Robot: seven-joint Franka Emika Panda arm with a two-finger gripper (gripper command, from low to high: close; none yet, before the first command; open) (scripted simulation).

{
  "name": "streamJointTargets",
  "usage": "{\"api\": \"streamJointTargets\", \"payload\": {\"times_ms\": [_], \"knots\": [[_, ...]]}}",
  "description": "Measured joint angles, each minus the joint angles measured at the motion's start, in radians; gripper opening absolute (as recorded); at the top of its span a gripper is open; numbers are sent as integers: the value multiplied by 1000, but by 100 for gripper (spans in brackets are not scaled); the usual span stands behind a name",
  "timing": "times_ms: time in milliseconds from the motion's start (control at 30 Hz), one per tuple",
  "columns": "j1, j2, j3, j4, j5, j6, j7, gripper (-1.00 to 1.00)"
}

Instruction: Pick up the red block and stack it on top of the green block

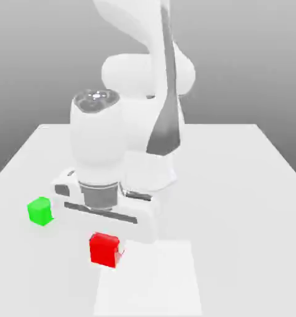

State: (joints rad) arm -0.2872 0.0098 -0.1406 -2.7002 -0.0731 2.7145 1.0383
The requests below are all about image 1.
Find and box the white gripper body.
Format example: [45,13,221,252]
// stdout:
[54,197,161,245]

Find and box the small red cube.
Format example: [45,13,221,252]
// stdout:
[89,232,121,269]

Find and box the small green cube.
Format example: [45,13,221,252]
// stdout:
[27,196,54,227]

